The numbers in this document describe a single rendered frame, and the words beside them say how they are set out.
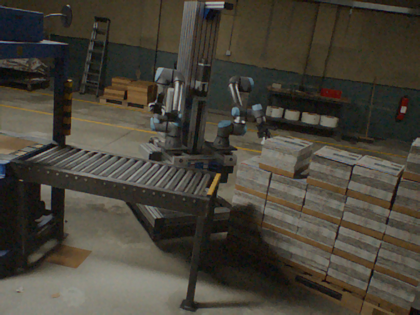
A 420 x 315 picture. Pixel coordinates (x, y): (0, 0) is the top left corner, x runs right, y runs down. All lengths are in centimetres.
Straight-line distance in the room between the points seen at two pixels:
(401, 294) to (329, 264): 51
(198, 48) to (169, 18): 645
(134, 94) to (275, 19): 366
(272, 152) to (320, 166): 38
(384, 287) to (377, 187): 71
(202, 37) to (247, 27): 613
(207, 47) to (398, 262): 224
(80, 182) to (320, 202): 169
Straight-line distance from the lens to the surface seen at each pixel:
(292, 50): 958
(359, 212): 294
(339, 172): 290
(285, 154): 300
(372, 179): 286
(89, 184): 264
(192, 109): 350
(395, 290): 311
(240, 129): 361
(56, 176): 273
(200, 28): 350
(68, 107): 336
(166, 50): 993
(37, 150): 313
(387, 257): 301
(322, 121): 917
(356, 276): 311
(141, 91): 904
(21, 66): 1013
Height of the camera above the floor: 174
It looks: 17 degrees down
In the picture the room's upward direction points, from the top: 8 degrees clockwise
